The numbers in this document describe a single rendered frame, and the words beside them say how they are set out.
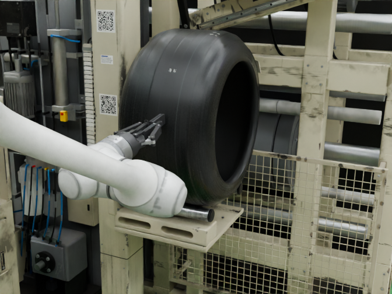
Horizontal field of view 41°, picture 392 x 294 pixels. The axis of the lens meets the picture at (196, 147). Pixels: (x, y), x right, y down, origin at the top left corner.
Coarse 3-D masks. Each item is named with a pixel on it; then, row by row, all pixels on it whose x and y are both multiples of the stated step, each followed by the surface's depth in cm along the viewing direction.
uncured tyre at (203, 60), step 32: (160, 32) 173; (192, 32) 168; (224, 32) 169; (160, 64) 157; (192, 64) 153; (224, 64) 158; (128, 96) 158; (160, 96) 153; (192, 96) 150; (224, 96) 205; (256, 96) 191; (192, 128) 151; (224, 128) 206; (256, 128) 195; (160, 160) 157; (192, 160) 154; (224, 160) 202; (192, 192) 162; (224, 192) 173
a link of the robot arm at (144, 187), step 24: (0, 120) 83; (24, 120) 90; (0, 144) 88; (24, 144) 90; (48, 144) 93; (72, 144) 96; (72, 168) 97; (96, 168) 99; (120, 168) 102; (144, 168) 110; (120, 192) 110; (144, 192) 109; (168, 192) 111; (168, 216) 114
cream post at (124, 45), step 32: (96, 0) 176; (128, 0) 176; (96, 32) 179; (128, 32) 179; (96, 64) 183; (128, 64) 182; (96, 96) 186; (96, 128) 190; (128, 256) 200; (128, 288) 204
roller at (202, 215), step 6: (186, 204) 175; (186, 210) 173; (192, 210) 173; (198, 210) 172; (204, 210) 171; (210, 210) 171; (186, 216) 174; (192, 216) 173; (198, 216) 172; (204, 216) 171; (210, 216) 170
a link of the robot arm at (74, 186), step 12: (96, 144) 124; (108, 144) 125; (120, 156) 120; (60, 180) 116; (72, 180) 114; (84, 180) 114; (72, 192) 115; (84, 192) 115; (96, 192) 118; (108, 192) 117
